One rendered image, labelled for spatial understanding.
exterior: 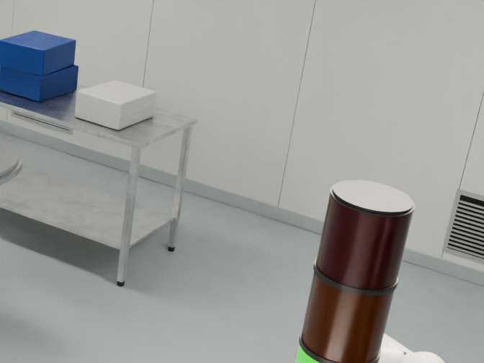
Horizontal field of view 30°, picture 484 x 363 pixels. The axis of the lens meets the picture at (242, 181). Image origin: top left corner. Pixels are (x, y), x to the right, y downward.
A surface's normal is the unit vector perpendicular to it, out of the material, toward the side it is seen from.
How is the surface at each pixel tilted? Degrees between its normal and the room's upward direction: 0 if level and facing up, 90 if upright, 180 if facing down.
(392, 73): 90
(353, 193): 0
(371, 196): 0
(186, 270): 0
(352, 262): 90
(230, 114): 90
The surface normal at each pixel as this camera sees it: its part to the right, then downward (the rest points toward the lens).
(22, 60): -0.30, 0.29
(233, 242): 0.15, -0.92
